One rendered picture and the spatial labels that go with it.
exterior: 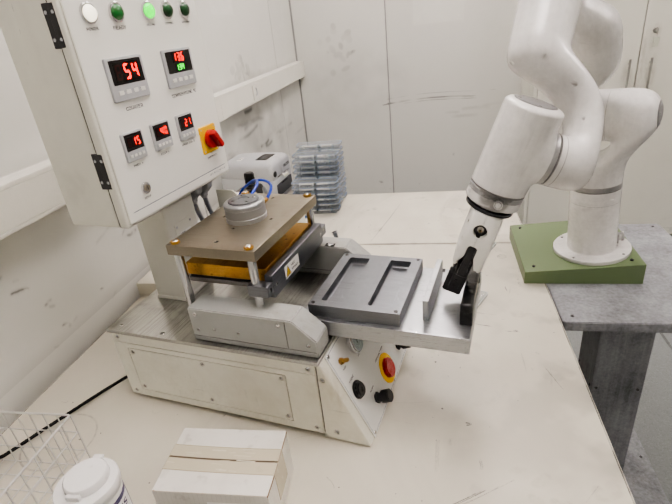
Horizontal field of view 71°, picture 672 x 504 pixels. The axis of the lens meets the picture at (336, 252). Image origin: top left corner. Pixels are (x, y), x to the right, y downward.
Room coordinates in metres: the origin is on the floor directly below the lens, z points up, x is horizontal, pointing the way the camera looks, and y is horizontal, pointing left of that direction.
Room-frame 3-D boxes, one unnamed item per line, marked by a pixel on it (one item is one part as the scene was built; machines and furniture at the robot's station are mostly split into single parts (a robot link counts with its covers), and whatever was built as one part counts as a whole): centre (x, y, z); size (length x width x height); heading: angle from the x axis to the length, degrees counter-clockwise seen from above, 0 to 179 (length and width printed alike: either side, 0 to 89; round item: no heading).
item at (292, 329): (0.71, 0.15, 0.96); 0.25 x 0.05 x 0.07; 67
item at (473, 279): (0.70, -0.23, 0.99); 0.15 x 0.02 x 0.04; 157
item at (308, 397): (0.88, 0.15, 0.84); 0.53 x 0.37 x 0.17; 67
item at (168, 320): (0.88, 0.20, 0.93); 0.46 x 0.35 x 0.01; 67
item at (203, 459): (0.53, 0.21, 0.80); 0.19 x 0.13 x 0.09; 77
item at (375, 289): (0.77, -0.05, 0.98); 0.20 x 0.17 x 0.03; 157
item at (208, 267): (0.87, 0.16, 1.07); 0.22 x 0.17 x 0.10; 157
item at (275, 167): (1.92, 0.29, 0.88); 0.25 x 0.20 x 0.17; 71
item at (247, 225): (0.89, 0.19, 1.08); 0.31 x 0.24 x 0.13; 157
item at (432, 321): (0.75, -0.10, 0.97); 0.30 x 0.22 x 0.08; 67
